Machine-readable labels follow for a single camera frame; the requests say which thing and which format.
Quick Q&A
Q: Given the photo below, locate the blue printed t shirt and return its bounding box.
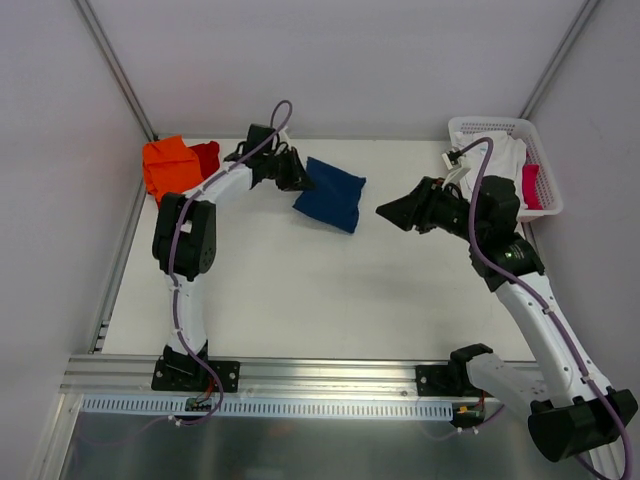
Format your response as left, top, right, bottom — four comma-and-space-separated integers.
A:
293, 157, 367, 234

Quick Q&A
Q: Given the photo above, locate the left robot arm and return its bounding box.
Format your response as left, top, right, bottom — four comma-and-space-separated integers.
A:
151, 124, 314, 392

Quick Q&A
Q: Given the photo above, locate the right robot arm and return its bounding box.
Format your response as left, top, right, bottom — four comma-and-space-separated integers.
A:
376, 176, 638, 462

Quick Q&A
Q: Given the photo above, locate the red folded t shirt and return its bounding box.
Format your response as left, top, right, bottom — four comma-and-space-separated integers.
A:
185, 142, 220, 183

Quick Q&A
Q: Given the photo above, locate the white t shirt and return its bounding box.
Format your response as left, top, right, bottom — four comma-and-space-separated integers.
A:
452, 131, 526, 209

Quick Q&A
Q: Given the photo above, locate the pink t shirt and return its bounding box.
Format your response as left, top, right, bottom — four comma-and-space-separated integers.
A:
522, 164, 542, 210

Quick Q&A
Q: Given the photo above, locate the orange folded t shirt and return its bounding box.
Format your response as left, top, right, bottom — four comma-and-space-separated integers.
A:
142, 136, 203, 204

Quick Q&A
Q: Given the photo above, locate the white plastic basket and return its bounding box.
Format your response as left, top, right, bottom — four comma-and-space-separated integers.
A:
448, 116, 563, 223

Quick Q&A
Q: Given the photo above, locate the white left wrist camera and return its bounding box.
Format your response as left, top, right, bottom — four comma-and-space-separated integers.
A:
279, 128, 291, 144

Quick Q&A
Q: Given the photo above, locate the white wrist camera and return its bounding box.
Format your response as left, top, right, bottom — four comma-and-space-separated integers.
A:
442, 148, 471, 187
279, 128, 291, 144

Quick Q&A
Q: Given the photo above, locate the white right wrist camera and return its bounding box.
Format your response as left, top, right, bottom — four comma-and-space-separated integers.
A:
442, 148, 471, 187

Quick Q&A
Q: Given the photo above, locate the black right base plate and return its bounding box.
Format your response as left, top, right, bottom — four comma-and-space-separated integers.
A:
414, 364, 465, 397

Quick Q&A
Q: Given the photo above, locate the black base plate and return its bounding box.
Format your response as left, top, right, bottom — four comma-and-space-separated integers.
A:
151, 357, 240, 393
414, 364, 465, 397

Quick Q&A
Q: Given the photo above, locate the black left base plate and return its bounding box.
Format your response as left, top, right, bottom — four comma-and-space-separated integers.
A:
151, 357, 240, 393

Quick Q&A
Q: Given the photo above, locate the left aluminium corner post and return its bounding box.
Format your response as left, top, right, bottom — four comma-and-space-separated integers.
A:
71, 0, 158, 141

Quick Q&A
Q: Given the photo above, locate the aluminium corner post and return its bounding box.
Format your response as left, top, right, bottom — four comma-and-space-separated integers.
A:
519, 0, 603, 119
71, 0, 158, 141

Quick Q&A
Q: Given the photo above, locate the right aluminium corner post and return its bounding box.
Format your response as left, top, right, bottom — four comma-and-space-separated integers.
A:
519, 0, 603, 119

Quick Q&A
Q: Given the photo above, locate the white slotted cable duct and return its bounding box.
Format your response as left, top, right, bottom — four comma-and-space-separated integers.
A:
81, 394, 454, 422

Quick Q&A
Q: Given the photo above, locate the aluminium front rail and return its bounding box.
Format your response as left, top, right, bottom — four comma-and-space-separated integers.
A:
59, 353, 551, 404

